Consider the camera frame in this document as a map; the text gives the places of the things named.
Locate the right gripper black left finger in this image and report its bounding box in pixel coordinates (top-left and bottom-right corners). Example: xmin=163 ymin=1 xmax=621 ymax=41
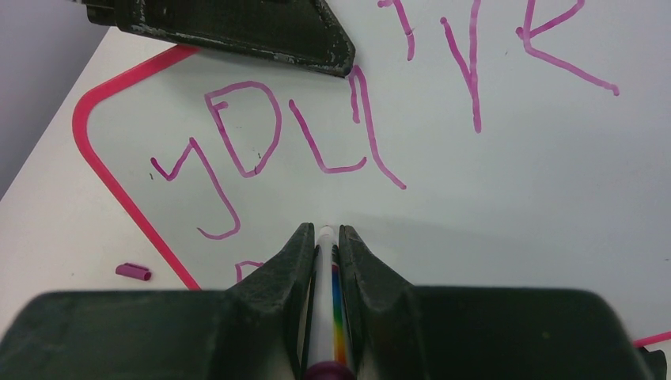
xmin=1 ymin=222 xmax=315 ymax=379

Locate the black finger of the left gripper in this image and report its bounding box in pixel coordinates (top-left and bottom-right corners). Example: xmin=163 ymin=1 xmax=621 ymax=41
xmin=80 ymin=0 xmax=355 ymax=78

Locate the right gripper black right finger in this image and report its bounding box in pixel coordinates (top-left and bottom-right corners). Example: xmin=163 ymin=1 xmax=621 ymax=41
xmin=339 ymin=226 xmax=666 ymax=379

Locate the pink marker pen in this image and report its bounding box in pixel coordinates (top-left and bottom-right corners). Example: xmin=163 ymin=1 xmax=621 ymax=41
xmin=302 ymin=226 xmax=355 ymax=379

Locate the pink marker cap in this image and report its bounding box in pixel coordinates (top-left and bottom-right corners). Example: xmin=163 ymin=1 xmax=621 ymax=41
xmin=115 ymin=263 xmax=152 ymax=281

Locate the pink-framed whiteboard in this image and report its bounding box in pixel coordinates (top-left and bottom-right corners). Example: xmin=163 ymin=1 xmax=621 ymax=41
xmin=72 ymin=1 xmax=670 ymax=343

